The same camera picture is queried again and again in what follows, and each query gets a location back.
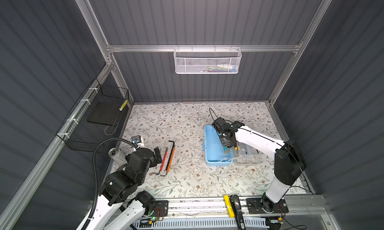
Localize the black handle on rail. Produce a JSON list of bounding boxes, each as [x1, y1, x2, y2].
[[230, 195, 246, 230]]

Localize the yellow marker on rail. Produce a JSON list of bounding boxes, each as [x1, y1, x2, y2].
[[223, 195, 235, 218]]

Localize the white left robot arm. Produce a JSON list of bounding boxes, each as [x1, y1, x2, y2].
[[78, 136, 168, 230]]

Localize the black pad in basket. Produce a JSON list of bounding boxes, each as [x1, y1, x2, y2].
[[87, 102, 123, 127]]

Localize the red handled tool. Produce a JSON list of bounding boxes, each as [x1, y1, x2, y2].
[[152, 147, 169, 176]]

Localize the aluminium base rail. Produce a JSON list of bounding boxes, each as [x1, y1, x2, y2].
[[80, 194, 328, 230]]

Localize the black wire mesh basket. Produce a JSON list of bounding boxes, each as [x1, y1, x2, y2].
[[57, 80, 130, 152]]

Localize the yellow black utility knife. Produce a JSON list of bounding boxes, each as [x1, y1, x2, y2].
[[224, 147, 231, 156]]

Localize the white wire mesh basket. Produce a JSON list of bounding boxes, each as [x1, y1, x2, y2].
[[173, 48, 242, 74]]

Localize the orange pencil tool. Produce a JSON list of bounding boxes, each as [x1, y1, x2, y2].
[[166, 147, 175, 174]]

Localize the black hex key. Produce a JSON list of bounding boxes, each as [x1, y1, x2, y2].
[[160, 141, 175, 177]]

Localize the blue clear plastic tool box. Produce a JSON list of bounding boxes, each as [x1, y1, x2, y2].
[[203, 125, 263, 167]]

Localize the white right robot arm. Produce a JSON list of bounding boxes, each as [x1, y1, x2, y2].
[[212, 118, 307, 213]]

